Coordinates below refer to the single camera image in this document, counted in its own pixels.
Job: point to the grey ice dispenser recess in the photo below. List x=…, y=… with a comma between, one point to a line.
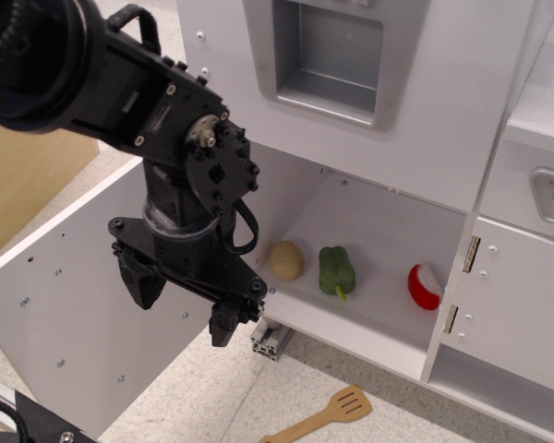
x=347, y=59

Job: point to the upper metal door hinge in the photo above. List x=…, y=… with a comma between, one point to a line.
x=471, y=254

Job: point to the white low fridge door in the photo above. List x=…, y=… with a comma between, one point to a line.
x=85, y=351

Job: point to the grey oven handle plate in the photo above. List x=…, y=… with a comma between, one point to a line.
x=542, y=185

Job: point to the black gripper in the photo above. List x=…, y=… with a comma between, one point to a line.
x=148, y=260

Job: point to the beige toy potato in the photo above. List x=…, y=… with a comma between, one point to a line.
x=286, y=261

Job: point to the lower metal door hinge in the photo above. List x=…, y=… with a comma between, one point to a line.
x=450, y=319

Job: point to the red toy cheese wedge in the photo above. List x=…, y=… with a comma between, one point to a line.
x=424, y=287

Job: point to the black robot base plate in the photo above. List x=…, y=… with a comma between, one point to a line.
x=34, y=423

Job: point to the wooden slotted spatula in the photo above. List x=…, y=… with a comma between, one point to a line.
x=345, y=406

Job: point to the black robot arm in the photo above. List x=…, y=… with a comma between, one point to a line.
x=64, y=66

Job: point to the wooden board panel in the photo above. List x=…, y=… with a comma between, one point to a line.
x=33, y=170

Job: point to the metal door hinge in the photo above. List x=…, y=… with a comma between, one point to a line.
x=450, y=319
x=471, y=254

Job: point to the green toy bell pepper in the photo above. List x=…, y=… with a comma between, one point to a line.
x=336, y=272

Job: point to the aluminium extrusion rail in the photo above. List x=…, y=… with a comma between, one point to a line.
x=270, y=339

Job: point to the white toy kitchen cabinet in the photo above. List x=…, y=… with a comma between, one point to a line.
x=477, y=117

